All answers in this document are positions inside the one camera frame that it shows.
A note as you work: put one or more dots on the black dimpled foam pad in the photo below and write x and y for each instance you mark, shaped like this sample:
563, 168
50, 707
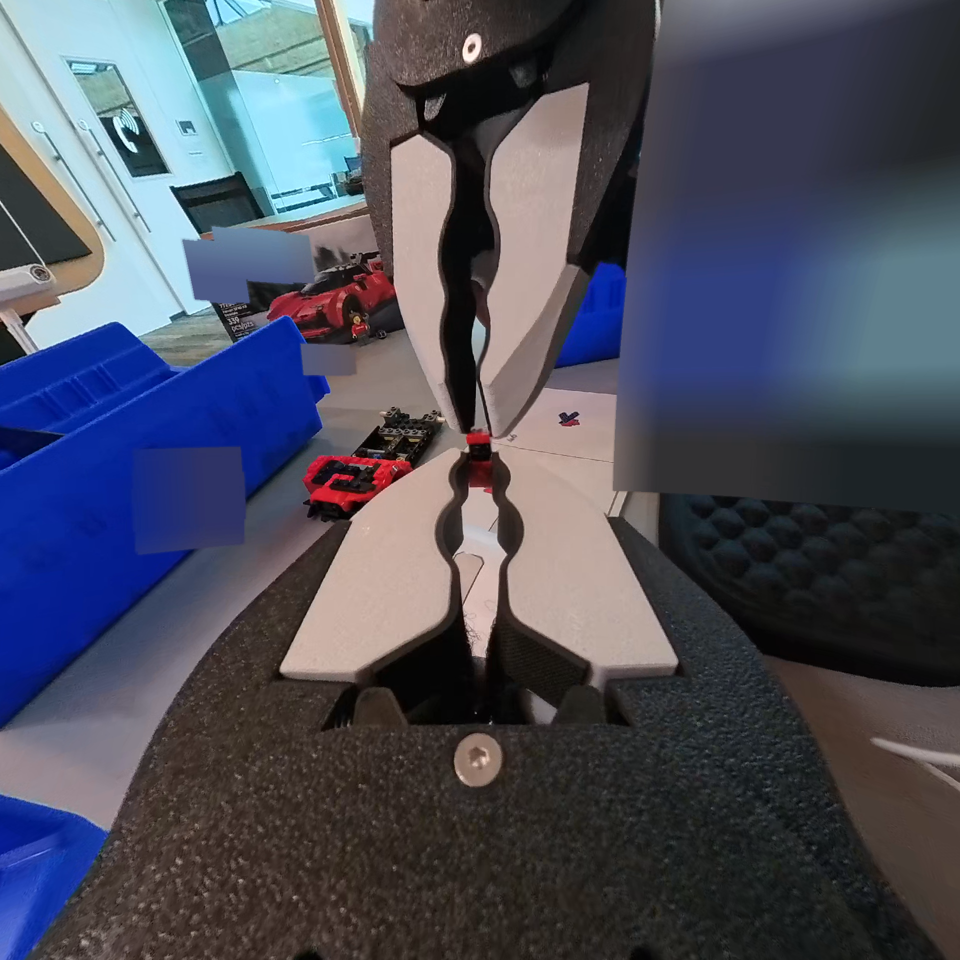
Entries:
825, 585

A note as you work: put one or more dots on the lego set box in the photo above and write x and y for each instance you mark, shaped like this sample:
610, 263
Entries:
337, 296

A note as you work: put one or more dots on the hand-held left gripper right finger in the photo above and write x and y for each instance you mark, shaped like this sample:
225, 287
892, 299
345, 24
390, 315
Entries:
585, 585

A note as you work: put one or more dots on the wooden framed black board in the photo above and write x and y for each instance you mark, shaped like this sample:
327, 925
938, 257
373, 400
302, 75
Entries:
30, 225

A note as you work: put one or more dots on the lego instruction booklet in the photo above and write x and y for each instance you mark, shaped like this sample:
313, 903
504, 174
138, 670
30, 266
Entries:
555, 450

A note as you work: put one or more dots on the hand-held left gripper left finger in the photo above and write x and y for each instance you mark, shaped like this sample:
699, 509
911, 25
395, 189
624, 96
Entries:
375, 592

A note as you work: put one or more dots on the black office chair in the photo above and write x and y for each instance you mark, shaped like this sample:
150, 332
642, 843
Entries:
217, 202

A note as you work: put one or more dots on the white door with phone sign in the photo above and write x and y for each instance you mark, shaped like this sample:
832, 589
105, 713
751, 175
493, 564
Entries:
127, 135

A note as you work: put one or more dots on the blue plastic bin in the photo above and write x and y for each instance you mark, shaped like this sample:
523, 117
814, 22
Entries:
604, 315

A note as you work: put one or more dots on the small red lego brick assembly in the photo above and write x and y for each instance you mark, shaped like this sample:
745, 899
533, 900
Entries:
480, 472

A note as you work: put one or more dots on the red and black lego car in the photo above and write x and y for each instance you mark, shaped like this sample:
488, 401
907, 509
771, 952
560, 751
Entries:
345, 480

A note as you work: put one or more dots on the large blue divided bin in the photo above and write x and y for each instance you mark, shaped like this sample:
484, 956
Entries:
75, 600

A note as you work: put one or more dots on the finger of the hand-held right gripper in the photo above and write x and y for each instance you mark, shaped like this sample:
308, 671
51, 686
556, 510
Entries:
532, 225
420, 247

